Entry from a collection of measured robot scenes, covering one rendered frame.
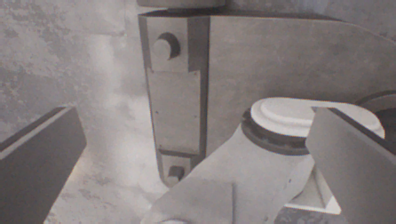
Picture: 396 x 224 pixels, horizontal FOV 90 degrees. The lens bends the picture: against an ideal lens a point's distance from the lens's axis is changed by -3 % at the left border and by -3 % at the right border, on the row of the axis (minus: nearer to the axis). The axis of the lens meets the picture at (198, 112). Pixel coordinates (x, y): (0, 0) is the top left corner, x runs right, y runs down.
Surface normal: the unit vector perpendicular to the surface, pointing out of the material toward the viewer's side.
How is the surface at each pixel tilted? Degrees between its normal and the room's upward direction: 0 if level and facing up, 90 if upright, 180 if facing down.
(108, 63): 0
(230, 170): 90
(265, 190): 90
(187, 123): 0
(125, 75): 0
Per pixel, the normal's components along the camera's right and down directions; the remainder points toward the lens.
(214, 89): -0.19, 0.50
